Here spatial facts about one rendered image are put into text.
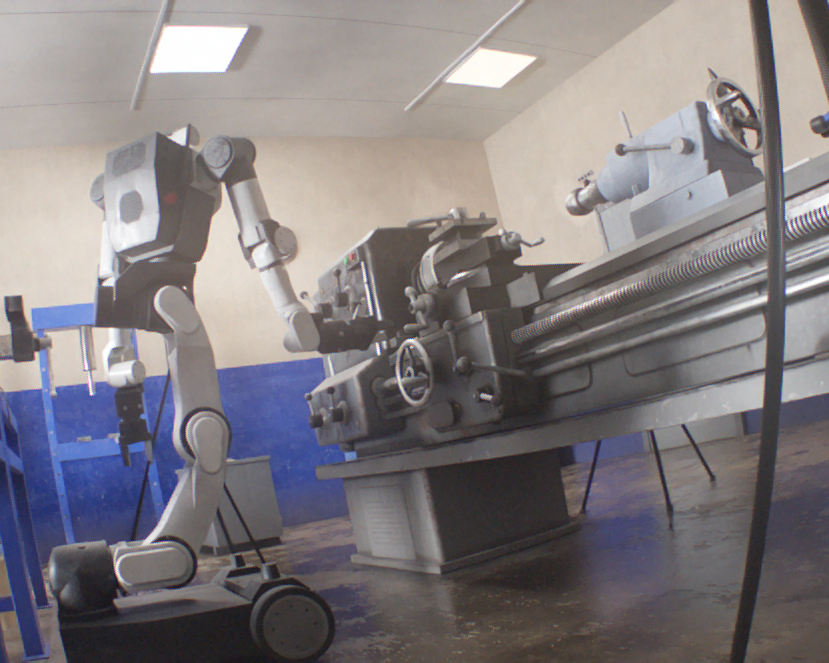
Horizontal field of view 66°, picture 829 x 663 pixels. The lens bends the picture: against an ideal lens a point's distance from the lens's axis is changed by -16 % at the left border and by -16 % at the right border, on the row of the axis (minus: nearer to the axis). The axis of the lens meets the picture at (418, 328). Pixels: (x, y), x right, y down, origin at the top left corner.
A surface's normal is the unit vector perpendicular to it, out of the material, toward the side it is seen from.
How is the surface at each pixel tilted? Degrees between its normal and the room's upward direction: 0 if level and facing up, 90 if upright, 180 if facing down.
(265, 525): 90
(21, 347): 90
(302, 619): 90
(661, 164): 70
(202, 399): 90
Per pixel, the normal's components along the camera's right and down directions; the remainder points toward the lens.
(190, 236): 0.92, 0.04
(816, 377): -0.86, 0.09
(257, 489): 0.55, -0.23
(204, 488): 0.44, 0.21
